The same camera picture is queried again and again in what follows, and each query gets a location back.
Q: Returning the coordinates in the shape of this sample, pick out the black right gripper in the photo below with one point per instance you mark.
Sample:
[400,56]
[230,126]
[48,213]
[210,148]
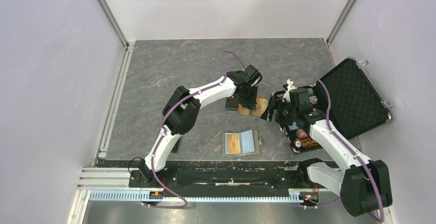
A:
[267,117]

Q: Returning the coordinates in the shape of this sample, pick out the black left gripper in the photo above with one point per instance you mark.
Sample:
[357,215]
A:
[251,104]

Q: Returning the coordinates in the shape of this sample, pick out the gold card stack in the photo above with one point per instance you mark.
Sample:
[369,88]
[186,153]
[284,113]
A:
[243,111]
[261,105]

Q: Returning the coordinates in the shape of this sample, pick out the clear acrylic card tray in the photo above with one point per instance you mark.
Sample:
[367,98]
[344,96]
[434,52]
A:
[249,107]

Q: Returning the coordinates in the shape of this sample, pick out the beige leather card holder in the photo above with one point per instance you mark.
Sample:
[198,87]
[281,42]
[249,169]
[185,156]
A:
[250,143]

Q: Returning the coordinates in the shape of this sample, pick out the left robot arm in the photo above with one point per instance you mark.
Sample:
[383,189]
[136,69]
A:
[182,109]

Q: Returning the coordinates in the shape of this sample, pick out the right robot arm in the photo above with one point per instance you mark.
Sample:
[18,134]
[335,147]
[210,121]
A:
[362,184]

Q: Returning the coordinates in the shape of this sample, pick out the black card stack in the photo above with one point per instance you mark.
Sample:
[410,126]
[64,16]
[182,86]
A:
[232,105]

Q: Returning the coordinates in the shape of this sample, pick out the blue playing card deck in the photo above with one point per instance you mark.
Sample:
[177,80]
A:
[293,126]

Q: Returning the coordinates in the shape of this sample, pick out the brown orange chip stack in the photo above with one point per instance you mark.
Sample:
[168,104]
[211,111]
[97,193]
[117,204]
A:
[307,142]

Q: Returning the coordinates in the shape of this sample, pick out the purple yellow chip stack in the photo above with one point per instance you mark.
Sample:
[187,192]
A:
[313,99]

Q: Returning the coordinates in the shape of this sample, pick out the purple green chip stack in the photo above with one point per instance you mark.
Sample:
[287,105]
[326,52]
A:
[310,91]

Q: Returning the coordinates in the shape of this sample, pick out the black poker chip case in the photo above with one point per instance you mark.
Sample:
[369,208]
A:
[347,95]

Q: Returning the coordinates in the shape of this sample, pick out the black glitter stick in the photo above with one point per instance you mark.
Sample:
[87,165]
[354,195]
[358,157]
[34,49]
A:
[176,146]

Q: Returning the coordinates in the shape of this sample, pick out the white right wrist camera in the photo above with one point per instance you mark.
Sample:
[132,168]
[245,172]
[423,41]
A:
[288,87]

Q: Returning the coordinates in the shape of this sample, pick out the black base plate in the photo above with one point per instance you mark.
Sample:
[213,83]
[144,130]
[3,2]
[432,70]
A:
[214,179]

